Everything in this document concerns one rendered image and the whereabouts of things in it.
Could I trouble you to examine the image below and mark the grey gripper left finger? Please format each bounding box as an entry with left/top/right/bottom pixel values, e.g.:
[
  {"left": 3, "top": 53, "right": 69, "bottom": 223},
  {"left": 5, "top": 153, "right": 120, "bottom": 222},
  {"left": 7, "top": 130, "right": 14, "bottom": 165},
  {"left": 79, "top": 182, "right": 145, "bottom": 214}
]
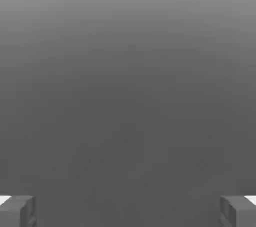
[{"left": 0, "top": 195, "right": 38, "bottom": 227}]

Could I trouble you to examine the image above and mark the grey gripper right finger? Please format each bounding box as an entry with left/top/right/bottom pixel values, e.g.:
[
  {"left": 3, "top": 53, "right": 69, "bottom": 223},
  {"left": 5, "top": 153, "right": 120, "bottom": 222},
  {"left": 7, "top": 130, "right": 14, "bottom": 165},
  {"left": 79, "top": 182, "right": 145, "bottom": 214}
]
[{"left": 219, "top": 195, "right": 256, "bottom": 227}]

